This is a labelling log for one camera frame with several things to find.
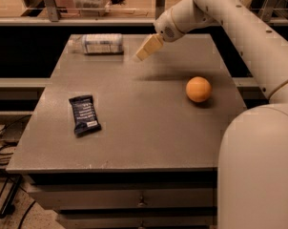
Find clear plastic container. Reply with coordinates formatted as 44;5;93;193
73;0;110;17

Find dark blue snack bar wrapper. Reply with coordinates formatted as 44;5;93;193
69;95;101;136

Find grey drawer cabinet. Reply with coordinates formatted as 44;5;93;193
8;35;245;229

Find black cables left floor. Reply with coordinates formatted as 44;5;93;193
0;114;37;229

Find grey metal shelf rail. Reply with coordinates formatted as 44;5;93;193
0;17;154;27

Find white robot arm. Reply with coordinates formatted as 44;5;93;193
136;0;288;229

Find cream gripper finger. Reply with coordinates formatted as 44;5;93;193
135;33;163;61

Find white rounded gripper body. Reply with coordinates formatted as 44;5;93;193
154;8;185;42

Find orange ball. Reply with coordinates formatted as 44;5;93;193
186;76;212;103

